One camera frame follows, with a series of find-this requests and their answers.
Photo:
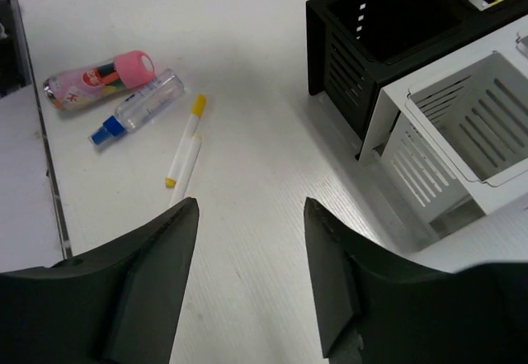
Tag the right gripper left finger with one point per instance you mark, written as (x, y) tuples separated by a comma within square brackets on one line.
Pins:
[(117, 303)]

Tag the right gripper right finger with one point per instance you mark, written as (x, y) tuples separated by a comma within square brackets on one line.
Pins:
[(374, 306)]

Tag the white slotted pen holder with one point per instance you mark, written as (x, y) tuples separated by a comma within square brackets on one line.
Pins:
[(447, 143)]

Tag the blue correction tape pen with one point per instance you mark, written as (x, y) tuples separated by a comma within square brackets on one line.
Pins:
[(140, 107)]

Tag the pink glue stick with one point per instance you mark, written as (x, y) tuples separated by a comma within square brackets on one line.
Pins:
[(76, 89)]

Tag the black slotted pen holder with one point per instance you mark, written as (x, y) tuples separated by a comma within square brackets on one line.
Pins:
[(356, 47)]

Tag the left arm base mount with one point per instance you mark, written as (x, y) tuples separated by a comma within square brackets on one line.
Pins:
[(15, 60)]

